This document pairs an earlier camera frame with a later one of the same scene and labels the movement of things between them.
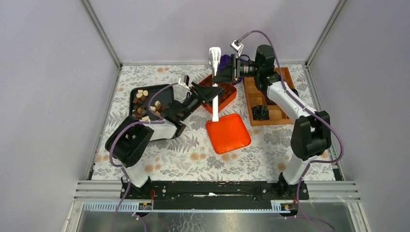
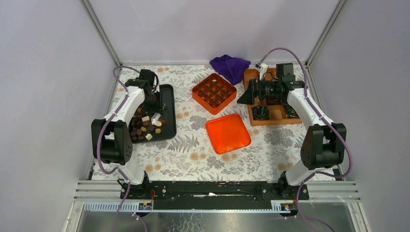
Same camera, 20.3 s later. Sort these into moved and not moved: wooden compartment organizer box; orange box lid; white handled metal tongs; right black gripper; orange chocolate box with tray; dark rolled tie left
Moved: right black gripper; white handled metal tongs
Not moved: wooden compartment organizer box; orange box lid; orange chocolate box with tray; dark rolled tie left
